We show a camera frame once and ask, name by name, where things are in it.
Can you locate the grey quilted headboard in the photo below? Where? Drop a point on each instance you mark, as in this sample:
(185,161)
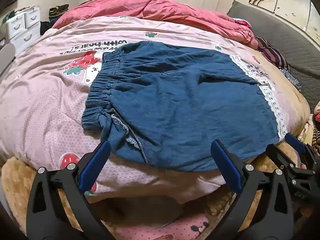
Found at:
(287,37)

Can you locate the black bag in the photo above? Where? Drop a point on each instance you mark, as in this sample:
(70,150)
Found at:
(46,27)

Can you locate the pile of colourful clothes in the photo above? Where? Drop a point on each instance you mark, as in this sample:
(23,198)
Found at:
(316,127)

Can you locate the dark striped cloth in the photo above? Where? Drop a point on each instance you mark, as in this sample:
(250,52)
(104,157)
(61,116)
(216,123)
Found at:
(271,52)

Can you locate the tan plush bed sheet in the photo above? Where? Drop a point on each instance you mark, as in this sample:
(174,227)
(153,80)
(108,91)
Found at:
(17,180)

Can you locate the white drawer cabinet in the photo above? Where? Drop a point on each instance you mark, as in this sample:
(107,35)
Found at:
(23,27)

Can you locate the blue denim lace-trimmed skirt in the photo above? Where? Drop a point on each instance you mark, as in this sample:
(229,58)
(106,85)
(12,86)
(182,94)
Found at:
(180,110)

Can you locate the pink strawberry printed quilt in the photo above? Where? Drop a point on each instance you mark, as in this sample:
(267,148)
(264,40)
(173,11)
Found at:
(50,110)

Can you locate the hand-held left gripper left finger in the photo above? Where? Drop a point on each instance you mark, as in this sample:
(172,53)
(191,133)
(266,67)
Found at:
(96,163)

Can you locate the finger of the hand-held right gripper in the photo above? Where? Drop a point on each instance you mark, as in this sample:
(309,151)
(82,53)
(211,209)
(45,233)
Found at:
(276,155)
(296,143)

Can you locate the blue floral cloth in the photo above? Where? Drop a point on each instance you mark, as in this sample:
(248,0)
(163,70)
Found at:
(292,78)

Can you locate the red duvet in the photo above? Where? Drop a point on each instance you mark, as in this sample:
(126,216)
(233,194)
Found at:
(155,10)

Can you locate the pink polka dot cloth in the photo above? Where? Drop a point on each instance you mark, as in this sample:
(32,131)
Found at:
(172,227)

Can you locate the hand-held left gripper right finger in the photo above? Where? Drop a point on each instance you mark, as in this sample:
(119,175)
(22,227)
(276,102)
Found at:
(226,165)

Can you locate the stack of folded clothes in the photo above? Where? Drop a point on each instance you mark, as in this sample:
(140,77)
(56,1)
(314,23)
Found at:
(58,10)

